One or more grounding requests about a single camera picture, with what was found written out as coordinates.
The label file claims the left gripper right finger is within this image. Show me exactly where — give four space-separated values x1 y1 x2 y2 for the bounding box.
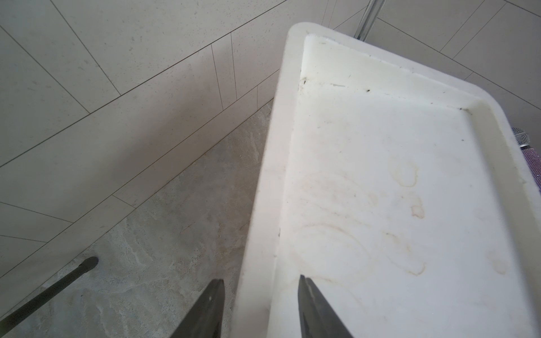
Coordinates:
297 275 353 338

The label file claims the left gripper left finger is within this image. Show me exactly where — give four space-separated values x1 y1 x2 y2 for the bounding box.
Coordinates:
170 279 225 338

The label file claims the white three-drawer cabinet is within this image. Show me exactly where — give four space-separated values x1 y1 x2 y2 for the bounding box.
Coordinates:
230 23 540 337

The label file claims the black perforated music stand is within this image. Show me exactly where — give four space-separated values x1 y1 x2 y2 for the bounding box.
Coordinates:
1 256 99 337

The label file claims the purple glitter bottle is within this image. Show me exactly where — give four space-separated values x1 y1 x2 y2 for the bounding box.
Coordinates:
511 127 541 190

